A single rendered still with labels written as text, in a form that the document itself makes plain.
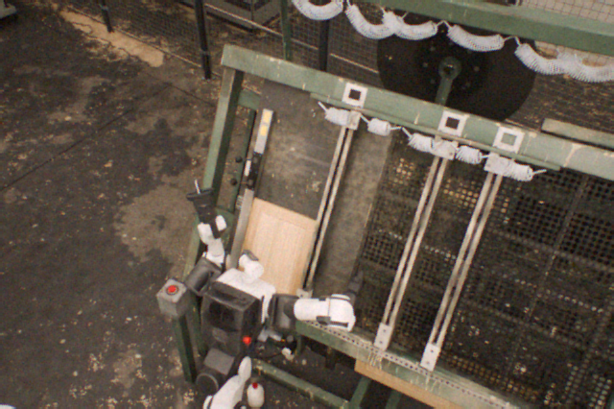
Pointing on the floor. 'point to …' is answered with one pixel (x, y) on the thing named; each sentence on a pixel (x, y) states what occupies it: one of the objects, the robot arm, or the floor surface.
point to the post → (185, 348)
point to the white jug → (255, 396)
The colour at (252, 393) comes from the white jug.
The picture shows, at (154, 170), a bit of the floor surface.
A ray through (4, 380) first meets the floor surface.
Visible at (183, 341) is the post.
